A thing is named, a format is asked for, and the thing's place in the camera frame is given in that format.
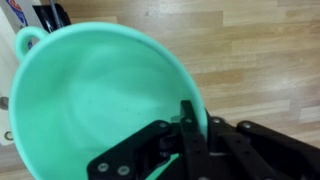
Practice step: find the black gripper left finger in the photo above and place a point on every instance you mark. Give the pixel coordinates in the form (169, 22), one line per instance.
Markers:
(193, 146)

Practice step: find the blue bottle with white cap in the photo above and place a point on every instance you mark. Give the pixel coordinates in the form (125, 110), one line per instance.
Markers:
(16, 10)

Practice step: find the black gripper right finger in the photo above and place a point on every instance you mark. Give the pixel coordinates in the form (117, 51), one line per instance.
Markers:
(253, 146)

